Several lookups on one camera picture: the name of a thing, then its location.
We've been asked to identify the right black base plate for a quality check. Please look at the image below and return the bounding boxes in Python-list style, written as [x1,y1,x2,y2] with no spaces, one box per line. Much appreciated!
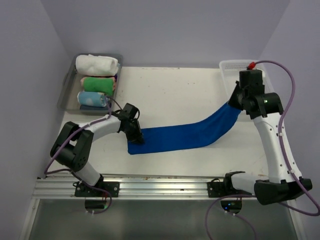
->
[206,180,253,198]

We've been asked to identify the pink rolled towel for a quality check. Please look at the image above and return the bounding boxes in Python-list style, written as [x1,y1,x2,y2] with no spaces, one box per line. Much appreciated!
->
[79,76,118,92]

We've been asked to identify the white plastic basket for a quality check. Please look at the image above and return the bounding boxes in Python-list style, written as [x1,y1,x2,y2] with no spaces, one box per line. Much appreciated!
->
[219,59,274,97]

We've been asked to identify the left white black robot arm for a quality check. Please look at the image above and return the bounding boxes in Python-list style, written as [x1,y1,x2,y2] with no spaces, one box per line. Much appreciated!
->
[50,103,145,197]

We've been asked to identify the grey plastic tray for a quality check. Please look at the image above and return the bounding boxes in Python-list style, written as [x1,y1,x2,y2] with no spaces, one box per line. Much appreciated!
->
[57,52,124,116]

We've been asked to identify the aluminium mounting rail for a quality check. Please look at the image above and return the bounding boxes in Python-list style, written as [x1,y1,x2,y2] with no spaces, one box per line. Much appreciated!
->
[32,174,297,201]

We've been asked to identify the white towel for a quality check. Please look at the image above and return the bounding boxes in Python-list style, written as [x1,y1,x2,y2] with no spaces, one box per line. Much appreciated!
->
[75,54,119,77]

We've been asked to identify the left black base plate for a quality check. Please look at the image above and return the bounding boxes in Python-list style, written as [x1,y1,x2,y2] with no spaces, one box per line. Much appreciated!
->
[72,181,120,198]

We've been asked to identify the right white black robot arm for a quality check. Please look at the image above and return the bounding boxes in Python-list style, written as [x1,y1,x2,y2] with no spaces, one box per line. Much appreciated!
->
[222,69,313,205]

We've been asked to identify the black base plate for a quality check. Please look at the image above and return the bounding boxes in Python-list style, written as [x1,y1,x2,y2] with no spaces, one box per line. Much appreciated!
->
[206,180,253,198]
[72,181,120,198]

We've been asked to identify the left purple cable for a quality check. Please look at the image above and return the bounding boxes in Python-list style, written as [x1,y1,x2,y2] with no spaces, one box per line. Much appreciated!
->
[44,94,123,215]

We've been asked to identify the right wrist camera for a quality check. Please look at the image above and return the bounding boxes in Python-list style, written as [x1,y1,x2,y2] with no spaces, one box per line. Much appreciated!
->
[246,61,266,77]

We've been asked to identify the blue cloud pattern towel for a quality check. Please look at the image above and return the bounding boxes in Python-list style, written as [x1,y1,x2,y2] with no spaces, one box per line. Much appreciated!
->
[77,91,109,108]

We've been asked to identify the green rolled towel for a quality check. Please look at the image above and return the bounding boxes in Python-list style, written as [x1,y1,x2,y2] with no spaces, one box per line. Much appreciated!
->
[82,76,112,96]

